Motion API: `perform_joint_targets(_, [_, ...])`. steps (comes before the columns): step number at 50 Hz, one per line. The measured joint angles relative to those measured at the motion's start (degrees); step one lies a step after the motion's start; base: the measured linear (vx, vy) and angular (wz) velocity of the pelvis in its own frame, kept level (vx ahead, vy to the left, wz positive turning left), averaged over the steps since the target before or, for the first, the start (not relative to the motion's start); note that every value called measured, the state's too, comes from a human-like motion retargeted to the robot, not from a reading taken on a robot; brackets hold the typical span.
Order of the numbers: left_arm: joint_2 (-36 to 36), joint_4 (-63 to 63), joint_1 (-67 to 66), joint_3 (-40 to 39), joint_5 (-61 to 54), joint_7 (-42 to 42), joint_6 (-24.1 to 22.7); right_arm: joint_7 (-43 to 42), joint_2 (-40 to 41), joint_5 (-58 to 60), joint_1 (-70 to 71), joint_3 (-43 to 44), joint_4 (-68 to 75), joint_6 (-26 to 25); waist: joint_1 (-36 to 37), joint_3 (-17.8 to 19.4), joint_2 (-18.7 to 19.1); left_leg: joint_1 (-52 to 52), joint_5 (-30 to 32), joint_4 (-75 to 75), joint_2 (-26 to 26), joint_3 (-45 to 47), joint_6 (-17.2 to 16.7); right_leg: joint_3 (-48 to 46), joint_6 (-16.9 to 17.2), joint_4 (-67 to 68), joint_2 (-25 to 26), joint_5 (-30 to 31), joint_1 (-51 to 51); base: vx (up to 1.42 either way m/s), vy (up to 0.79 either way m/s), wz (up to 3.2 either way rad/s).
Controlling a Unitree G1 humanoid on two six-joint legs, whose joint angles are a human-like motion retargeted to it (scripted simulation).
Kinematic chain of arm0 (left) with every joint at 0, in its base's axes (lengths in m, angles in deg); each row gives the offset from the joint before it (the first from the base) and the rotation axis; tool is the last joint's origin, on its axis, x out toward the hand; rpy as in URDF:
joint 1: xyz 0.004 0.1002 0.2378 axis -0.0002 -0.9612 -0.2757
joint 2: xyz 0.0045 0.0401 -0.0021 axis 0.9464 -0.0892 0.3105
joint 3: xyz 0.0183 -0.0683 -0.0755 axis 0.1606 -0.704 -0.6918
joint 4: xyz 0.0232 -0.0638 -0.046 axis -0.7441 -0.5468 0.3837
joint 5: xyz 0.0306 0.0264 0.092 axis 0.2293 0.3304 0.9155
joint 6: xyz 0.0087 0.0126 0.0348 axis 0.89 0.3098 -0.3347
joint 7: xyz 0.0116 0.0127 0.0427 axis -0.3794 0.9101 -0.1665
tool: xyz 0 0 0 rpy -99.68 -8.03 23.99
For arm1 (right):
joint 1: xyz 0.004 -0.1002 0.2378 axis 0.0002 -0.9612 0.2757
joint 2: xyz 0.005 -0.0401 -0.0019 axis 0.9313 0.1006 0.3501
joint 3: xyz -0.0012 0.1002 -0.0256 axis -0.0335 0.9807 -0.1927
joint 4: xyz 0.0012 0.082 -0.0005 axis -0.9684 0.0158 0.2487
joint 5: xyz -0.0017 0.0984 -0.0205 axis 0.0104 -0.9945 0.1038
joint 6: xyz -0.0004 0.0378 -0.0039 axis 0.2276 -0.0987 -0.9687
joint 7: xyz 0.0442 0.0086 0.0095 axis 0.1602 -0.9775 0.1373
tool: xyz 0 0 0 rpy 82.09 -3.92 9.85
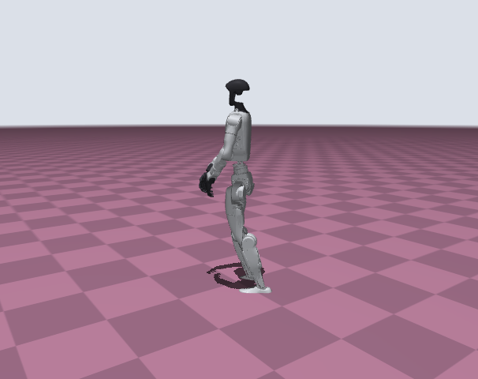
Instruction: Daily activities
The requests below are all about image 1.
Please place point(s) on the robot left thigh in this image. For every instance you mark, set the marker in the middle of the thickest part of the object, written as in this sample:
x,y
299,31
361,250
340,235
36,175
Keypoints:
x,y
235,211

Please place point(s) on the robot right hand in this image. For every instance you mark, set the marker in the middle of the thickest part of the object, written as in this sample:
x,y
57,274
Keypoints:
x,y
203,179

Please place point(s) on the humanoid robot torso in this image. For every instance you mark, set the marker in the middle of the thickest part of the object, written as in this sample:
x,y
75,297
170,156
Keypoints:
x,y
241,150

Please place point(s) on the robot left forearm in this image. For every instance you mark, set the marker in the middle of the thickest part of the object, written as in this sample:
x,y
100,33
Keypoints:
x,y
217,166

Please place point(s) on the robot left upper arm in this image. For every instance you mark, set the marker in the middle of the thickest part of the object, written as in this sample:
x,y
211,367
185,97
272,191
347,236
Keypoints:
x,y
233,124

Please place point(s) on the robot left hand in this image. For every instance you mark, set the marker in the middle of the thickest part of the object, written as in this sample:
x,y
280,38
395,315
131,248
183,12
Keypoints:
x,y
208,186

